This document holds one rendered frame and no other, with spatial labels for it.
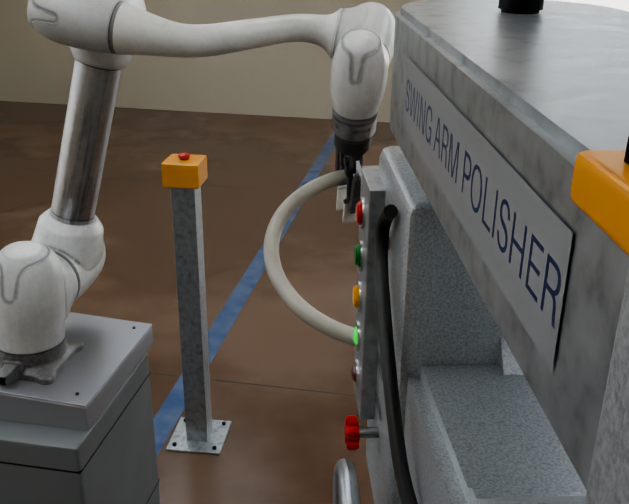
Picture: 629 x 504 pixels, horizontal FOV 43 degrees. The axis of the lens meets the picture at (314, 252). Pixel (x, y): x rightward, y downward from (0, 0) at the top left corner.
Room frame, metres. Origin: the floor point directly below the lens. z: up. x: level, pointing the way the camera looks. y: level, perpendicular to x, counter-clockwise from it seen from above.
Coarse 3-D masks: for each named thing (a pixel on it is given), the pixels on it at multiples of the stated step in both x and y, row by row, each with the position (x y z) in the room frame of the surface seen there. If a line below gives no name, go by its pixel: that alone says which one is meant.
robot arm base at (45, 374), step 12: (60, 348) 1.53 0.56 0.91; (72, 348) 1.58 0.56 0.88; (0, 360) 1.49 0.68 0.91; (12, 360) 1.48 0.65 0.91; (24, 360) 1.48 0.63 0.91; (36, 360) 1.49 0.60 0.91; (48, 360) 1.50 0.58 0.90; (60, 360) 1.52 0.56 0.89; (0, 372) 1.44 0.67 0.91; (12, 372) 1.45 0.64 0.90; (24, 372) 1.47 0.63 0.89; (36, 372) 1.47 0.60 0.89; (48, 372) 1.47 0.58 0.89; (0, 384) 1.43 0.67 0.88; (48, 384) 1.45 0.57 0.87
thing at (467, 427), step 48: (384, 240) 0.70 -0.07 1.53; (384, 288) 0.67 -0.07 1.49; (384, 336) 0.64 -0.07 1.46; (384, 384) 0.61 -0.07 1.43; (432, 384) 0.60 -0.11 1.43; (480, 384) 0.60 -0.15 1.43; (528, 384) 0.61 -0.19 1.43; (432, 432) 0.54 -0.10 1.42; (480, 432) 0.53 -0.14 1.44; (528, 432) 0.53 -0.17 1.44; (432, 480) 0.51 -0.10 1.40; (480, 480) 0.46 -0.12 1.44; (528, 480) 0.46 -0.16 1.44; (576, 480) 0.46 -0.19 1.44
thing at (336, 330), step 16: (320, 176) 1.58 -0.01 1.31; (336, 176) 1.58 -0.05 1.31; (304, 192) 1.53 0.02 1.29; (288, 208) 1.48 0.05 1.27; (272, 224) 1.44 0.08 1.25; (272, 240) 1.40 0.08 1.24; (272, 256) 1.36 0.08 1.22; (272, 272) 1.32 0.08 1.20; (288, 288) 1.28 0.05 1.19; (288, 304) 1.26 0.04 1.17; (304, 304) 1.25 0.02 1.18; (304, 320) 1.23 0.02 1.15; (320, 320) 1.22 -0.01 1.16; (336, 336) 1.20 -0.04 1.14; (352, 336) 1.19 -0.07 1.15
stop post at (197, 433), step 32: (192, 160) 2.43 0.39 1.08; (192, 192) 2.40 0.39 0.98; (192, 224) 2.40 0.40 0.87; (192, 256) 2.40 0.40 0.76; (192, 288) 2.40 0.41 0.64; (192, 320) 2.40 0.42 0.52; (192, 352) 2.40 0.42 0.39; (192, 384) 2.40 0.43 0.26; (192, 416) 2.40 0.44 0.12; (192, 448) 2.36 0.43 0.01
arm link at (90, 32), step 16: (32, 0) 1.57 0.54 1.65; (48, 0) 1.55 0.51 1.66; (64, 0) 1.55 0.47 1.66; (80, 0) 1.55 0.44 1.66; (96, 0) 1.55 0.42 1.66; (112, 0) 1.56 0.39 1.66; (32, 16) 1.56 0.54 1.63; (48, 16) 1.54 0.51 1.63; (64, 16) 1.53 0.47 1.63; (80, 16) 1.53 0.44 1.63; (96, 16) 1.53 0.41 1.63; (48, 32) 1.55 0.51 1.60; (64, 32) 1.54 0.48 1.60; (80, 32) 1.53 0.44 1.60; (96, 32) 1.53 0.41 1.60; (80, 48) 1.56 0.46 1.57; (96, 48) 1.54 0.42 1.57
